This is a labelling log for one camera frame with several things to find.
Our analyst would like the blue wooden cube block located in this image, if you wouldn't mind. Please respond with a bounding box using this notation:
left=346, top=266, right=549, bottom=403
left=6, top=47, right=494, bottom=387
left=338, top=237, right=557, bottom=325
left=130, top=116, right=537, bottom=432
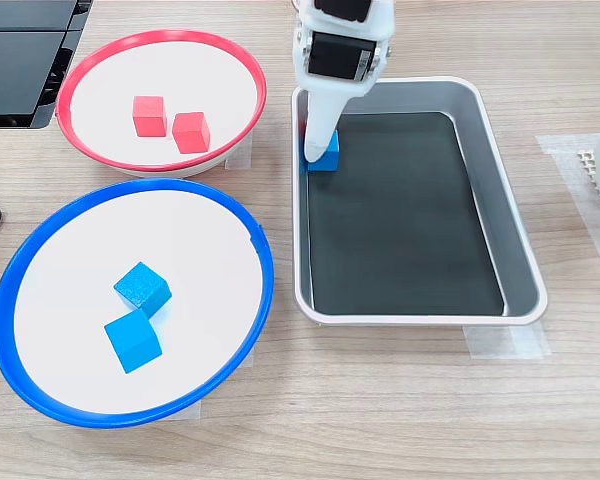
left=112, top=261, right=173, bottom=320
left=103, top=309, right=164, bottom=375
left=306, top=128, right=341, bottom=174

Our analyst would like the red wooden cube block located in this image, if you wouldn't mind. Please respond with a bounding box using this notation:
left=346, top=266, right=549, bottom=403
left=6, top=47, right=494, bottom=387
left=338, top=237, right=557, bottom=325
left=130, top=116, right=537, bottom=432
left=171, top=111, right=212, bottom=155
left=132, top=95, right=168, bottom=138

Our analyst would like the black tray liner mat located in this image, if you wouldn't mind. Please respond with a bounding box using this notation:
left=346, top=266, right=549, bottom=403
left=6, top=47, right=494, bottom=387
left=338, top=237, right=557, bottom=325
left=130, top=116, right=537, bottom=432
left=304, top=110, right=506, bottom=317

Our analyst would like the silver metal tray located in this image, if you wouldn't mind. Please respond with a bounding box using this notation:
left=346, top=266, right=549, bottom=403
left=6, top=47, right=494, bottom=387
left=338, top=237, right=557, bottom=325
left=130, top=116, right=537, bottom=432
left=290, top=75, right=550, bottom=329

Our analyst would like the red-rimmed white dish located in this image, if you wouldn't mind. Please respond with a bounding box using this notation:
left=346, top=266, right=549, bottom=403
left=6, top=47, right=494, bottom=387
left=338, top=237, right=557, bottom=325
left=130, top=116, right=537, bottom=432
left=55, top=28, right=269, bottom=179

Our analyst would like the blue-rimmed white dish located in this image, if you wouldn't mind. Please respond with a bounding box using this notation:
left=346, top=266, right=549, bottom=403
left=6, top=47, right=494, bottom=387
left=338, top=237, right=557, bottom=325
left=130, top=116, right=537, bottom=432
left=0, top=177, right=275, bottom=430

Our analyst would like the white mesh anti-slip mat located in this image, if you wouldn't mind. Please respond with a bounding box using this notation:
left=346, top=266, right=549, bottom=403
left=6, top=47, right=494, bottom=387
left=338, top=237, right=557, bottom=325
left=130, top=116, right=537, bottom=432
left=577, top=148, right=600, bottom=227

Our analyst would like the black electronic device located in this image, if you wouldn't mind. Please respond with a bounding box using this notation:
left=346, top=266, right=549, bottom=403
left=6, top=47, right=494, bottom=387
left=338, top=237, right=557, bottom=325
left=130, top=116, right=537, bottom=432
left=0, top=0, right=95, bottom=131

